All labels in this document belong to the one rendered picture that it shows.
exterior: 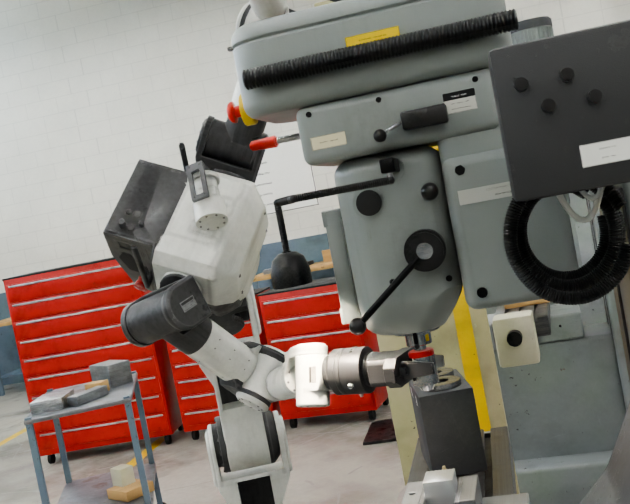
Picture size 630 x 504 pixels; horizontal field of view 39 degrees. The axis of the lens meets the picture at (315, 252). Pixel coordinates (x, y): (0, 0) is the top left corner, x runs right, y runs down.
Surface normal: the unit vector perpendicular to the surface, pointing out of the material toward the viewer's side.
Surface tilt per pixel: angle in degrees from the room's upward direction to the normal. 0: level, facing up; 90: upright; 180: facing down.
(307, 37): 90
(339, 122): 90
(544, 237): 90
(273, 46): 90
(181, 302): 79
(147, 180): 59
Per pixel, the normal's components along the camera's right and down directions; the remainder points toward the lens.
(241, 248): 0.68, -0.15
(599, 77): -0.18, 0.09
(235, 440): 0.08, -0.11
